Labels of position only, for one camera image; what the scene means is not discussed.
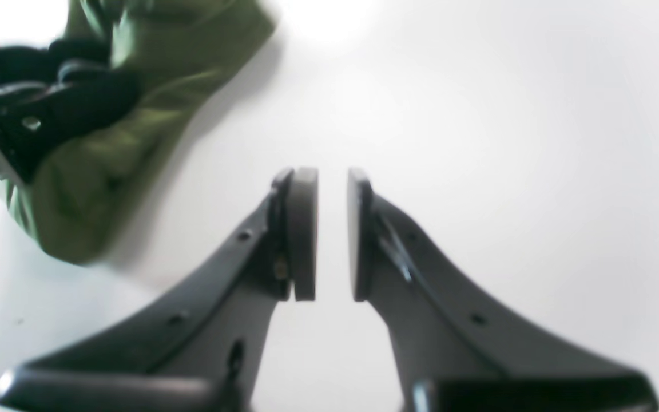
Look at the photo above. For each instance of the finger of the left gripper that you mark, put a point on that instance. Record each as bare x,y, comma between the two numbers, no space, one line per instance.
28,63
37,118

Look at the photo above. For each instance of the olive green T-shirt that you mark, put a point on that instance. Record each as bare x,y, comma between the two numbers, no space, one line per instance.
183,52

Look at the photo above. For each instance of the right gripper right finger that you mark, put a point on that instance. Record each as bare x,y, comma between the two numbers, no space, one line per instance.
456,347

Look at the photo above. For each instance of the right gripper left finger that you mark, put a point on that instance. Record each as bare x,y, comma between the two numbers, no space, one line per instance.
199,346

